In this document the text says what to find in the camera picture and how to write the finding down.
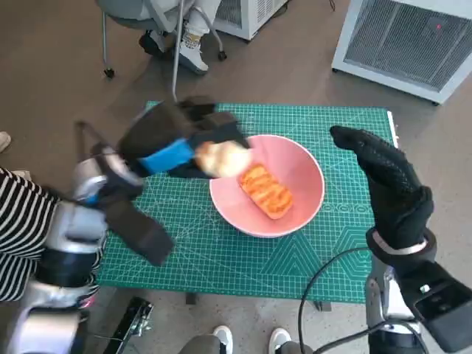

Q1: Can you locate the long orange glazed toy bread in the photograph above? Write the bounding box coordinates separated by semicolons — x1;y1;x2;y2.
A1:
238;164;294;221

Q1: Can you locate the grey wheeled chair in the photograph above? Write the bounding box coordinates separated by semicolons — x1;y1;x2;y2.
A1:
102;0;228;103

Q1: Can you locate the black metal stand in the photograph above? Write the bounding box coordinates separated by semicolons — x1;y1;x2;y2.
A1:
110;296;154;354

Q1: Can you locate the pink bowl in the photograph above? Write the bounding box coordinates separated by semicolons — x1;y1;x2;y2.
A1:
209;134;326;239

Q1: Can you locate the small white mesh-front cabinet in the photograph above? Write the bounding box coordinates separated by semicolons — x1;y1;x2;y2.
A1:
213;0;288;41

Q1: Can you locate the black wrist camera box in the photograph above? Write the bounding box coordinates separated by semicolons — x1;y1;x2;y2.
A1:
396;260;472;353
105;198;176;267

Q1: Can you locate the person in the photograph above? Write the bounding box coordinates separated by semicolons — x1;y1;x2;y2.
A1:
139;0;222;76
0;167;108;307
176;324;310;354

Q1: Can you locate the bare left robot hand, blue tape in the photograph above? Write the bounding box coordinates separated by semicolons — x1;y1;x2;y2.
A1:
117;96;255;180

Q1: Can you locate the long black robot cable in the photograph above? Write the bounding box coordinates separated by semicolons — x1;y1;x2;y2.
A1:
298;247;410;354

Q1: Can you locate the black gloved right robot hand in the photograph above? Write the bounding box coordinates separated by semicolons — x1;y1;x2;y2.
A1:
329;125;433;251

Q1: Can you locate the round pale toy bun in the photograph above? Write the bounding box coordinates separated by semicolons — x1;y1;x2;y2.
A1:
194;140;252;177

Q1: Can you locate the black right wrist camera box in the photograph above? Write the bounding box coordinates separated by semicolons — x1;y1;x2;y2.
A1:
396;260;472;353

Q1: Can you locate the large white mesh-front cabinet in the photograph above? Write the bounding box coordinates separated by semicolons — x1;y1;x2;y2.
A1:
331;0;472;106

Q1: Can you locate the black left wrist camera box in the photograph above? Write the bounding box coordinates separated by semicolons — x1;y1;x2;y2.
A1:
105;198;176;267

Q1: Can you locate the green cutting mat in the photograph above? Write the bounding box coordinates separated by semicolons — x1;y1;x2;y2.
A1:
94;101;398;304

